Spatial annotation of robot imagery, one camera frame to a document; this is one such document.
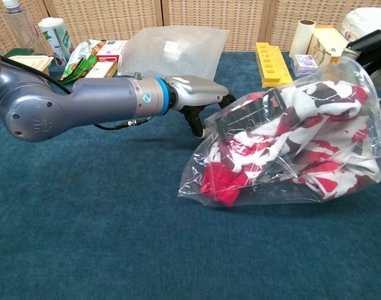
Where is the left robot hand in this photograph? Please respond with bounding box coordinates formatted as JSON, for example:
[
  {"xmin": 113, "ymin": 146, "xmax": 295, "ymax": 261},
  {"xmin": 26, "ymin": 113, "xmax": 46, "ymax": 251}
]
[{"xmin": 165, "ymin": 74, "xmax": 237, "ymax": 138}]

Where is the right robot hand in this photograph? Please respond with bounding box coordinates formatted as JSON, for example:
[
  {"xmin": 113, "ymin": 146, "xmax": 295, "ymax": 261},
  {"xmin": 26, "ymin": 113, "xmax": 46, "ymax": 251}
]
[{"xmin": 345, "ymin": 26, "xmax": 381, "ymax": 113}]

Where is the red white bagged item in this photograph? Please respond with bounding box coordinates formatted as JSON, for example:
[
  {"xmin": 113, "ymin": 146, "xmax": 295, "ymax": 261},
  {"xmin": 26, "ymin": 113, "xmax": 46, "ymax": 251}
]
[{"xmin": 177, "ymin": 57, "xmax": 381, "ymax": 208}]

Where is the red white black garment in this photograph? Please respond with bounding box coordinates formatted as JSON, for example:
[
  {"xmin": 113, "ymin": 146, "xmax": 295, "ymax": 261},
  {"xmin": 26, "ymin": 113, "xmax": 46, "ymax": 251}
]
[{"xmin": 200, "ymin": 80, "xmax": 381, "ymax": 207}]

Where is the frosted plastic bag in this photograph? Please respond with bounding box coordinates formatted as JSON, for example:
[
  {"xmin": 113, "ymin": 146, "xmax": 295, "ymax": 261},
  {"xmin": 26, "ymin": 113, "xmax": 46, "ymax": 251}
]
[{"xmin": 117, "ymin": 26, "xmax": 230, "ymax": 87}]

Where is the green snack bag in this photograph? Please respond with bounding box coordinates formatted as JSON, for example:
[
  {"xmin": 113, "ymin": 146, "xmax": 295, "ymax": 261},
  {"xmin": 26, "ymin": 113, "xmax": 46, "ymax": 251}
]
[{"xmin": 59, "ymin": 39, "xmax": 107, "ymax": 84}]

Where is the white rice cooker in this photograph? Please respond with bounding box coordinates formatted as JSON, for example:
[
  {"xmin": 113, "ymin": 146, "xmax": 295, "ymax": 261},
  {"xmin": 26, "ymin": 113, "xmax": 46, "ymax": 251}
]
[{"xmin": 339, "ymin": 7, "xmax": 381, "ymax": 43}]

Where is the beige orange carton box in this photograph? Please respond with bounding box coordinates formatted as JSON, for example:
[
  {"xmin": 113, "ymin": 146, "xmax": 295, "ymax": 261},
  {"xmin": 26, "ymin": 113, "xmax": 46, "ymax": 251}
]
[{"xmin": 306, "ymin": 24, "xmax": 350, "ymax": 68}]

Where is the small lavender soap box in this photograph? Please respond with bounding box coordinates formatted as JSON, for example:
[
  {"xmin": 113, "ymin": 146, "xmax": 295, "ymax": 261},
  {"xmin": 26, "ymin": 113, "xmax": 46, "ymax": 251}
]
[{"xmin": 290, "ymin": 54, "xmax": 322, "ymax": 79}]

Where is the white paper roll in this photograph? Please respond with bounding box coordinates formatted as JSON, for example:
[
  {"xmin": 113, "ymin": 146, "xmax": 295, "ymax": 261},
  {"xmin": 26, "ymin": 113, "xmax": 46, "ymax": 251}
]
[{"xmin": 289, "ymin": 19, "xmax": 317, "ymax": 59}]

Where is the wicker folding screen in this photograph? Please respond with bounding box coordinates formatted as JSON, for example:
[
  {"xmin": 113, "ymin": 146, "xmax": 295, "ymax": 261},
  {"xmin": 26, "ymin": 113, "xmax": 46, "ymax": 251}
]
[{"xmin": 0, "ymin": 0, "xmax": 381, "ymax": 54}]

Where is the yellow block with holes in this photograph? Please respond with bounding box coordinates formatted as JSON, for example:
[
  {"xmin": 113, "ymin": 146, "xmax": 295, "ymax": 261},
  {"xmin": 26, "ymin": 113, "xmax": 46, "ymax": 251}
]
[{"xmin": 255, "ymin": 42, "xmax": 295, "ymax": 88}]

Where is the red white carton box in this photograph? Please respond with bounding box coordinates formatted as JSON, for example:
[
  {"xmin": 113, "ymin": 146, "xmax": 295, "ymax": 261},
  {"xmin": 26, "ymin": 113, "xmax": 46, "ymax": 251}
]
[{"xmin": 96, "ymin": 39, "xmax": 129, "ymax": 63}]

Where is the white green canister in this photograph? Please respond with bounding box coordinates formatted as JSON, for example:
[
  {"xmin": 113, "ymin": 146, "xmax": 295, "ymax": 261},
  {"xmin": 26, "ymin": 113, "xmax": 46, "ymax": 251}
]
[{"xmin": 37, "ymin": 17, "xmax": 75, "ymax": 68}]

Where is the beige lidded lunch box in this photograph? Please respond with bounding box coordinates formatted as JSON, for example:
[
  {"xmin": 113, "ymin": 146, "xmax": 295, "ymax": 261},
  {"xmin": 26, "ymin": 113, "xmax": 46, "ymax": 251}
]
[{"xmin": 7, "ymin": 55, "xmax": 54, "ymax": 78}]

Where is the blue carpet table cover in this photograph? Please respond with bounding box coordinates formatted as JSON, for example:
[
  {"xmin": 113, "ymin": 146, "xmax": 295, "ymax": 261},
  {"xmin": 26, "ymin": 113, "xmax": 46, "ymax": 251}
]
[{"xmin": 0, "ymin": 51, "xmax": 381, "ymax": 300}]

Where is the clear plastic water bottle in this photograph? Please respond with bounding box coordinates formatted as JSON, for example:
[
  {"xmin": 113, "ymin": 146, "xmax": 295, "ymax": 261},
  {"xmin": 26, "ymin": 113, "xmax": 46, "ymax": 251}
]
[{"xmin": 2, "ymin": 0, "xmax": 46, "ymax": 57}]

